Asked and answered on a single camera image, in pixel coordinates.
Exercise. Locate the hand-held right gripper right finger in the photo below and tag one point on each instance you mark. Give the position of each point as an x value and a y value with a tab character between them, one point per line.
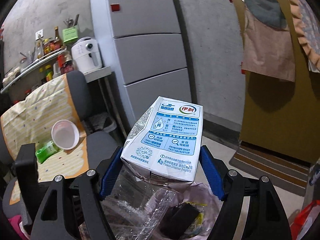
212	177

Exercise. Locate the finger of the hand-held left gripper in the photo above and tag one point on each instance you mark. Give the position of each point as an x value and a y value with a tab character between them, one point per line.
26	175

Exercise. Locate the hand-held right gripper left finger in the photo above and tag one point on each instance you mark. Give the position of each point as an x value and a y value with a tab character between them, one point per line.
111	172

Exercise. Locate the pink translucent trash bag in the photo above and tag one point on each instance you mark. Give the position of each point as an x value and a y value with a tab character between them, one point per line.
200	192

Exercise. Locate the blue and white milk carton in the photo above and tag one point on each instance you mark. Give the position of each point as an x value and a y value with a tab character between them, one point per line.
165	140

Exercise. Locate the green packet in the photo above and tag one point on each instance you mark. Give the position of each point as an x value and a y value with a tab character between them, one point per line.
46	151

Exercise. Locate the yellow printed wrapper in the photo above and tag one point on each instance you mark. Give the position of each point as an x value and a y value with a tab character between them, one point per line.
201	220

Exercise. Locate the grey basket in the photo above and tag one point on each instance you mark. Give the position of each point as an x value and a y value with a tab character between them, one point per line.
102	122

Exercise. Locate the black packet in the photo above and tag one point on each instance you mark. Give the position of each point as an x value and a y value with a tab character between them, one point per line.
180	217

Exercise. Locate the pink cloth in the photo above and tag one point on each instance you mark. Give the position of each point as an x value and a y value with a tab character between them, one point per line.
17	226

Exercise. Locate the white plastic bowl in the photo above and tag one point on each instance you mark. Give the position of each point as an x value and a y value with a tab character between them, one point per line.
65	135

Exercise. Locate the striped brown doormat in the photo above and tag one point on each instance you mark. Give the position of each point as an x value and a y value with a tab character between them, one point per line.
270	170

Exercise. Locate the yellow striped dotted cloth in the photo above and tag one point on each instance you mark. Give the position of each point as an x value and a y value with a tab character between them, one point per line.
32	110

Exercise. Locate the grey mesh office chair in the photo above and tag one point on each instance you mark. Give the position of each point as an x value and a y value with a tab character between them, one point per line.
80	92

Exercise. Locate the brown door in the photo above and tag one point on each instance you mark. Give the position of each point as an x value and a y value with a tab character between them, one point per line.
275	117

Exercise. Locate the red plastic bag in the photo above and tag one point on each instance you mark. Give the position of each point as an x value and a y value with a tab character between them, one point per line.
302	217

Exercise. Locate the small white table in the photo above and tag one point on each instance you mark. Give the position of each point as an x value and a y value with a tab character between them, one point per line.
100	70

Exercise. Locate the metal kitchen rack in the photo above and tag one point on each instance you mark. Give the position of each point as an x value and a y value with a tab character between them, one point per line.
32	63

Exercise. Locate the white air fryer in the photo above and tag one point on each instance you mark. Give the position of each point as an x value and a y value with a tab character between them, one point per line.
85	55

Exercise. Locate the grey refrigerator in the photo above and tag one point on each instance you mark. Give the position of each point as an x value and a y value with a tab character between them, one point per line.
145	55

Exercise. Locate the row of condiment bottles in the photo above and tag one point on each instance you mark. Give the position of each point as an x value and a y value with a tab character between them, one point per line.
57	42

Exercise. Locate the brown hanging apron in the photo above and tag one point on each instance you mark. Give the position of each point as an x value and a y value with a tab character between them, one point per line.
265	50

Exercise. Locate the green utensil holder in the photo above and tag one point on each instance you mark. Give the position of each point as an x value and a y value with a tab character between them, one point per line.
70	35

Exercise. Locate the red fridge sticker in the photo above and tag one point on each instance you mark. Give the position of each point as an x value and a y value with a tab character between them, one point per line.
115	7

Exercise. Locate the patterned hanging cloth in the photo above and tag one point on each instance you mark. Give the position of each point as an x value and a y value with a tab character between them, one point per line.
310	30

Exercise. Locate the white wall outlet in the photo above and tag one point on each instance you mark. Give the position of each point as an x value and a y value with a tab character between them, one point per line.
39	35

